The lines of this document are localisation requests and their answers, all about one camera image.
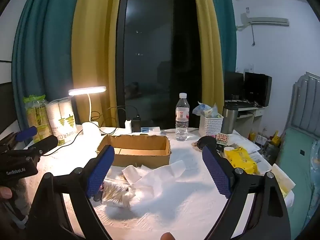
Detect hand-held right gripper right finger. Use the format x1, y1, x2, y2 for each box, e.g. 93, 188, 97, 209
201, 145, 292, 240

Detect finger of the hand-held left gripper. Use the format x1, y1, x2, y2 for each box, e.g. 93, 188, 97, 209
0, 126, 38, 147
24, 135, 59, 157

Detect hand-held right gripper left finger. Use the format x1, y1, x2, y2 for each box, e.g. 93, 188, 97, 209
25, 144, 115, 240

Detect cotton swab bag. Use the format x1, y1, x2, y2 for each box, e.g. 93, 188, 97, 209
94, 172, 136, 209

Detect cardboard box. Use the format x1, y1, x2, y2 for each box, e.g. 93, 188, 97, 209
96, 134, 172, 168

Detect white paper tissue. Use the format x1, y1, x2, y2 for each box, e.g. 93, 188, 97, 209
122, 160, 187, 207

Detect person's left hand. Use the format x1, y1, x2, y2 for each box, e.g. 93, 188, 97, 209
0, 187, 13, 200

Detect green paper cup pack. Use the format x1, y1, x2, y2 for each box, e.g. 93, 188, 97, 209
23, 94, 54, 142

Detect white paper cup pack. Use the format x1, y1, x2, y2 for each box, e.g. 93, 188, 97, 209
46, 97, 77, 146

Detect yellow wipes packet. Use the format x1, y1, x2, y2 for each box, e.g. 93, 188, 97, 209
224, 146, 258, 176

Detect black round object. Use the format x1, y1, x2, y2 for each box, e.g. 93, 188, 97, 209
197, 135, 218, 152

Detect dotted sticker sheet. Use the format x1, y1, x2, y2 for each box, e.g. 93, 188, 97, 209
215, 133, 232, 146

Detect white paper sheets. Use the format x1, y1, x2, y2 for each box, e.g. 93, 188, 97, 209
226, 132, 266, 163

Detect white desk lamp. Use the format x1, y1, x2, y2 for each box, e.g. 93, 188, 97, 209
68, 86, 107, 137

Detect white slatted basket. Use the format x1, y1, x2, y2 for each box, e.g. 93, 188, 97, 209
199, 114, 224, 137

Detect steel tumbler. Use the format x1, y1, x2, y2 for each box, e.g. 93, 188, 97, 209
221, 107, 239, 135

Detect white textured tablecloth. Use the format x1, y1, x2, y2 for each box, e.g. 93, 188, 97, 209
0, 124, 296, 240

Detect black power adapter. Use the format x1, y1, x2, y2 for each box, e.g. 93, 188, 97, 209
132, 116, 142, 133

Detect clear water bottle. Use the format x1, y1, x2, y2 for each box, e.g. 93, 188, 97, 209
175, 92, 189, 142

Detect blue white plastic bags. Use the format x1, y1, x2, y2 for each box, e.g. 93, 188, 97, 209
192, 101, 223, 118

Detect white computer desk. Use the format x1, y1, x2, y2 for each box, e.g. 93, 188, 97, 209
224, 100, 266, 141

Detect white yellow packet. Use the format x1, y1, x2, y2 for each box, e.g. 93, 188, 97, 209
271, 164, 296, 207

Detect teal curtain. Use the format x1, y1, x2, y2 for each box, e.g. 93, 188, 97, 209
209, 0, 238, 73
11, 0, 84, 137

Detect bed with teal sheet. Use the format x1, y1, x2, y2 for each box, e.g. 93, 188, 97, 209
275, 127, 320, 233

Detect black computer monitor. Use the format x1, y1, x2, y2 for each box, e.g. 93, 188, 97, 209
244, 72, 273, 108
224, 71, 245, 101

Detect yellow curtain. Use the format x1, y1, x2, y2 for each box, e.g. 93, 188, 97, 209
71, 0, 125, 128
190, 0, 225, 117

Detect grey bed headboard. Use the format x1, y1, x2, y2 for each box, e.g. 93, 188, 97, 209
287, 71, 320, 141

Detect dark glass window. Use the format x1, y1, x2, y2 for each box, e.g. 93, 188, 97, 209
116, 0, 203, 131

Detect white air conditioner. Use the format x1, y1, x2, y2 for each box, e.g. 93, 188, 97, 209
240, 12, 290, 30

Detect black cable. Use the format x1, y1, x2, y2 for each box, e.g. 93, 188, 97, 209
40, 106, 138, 156

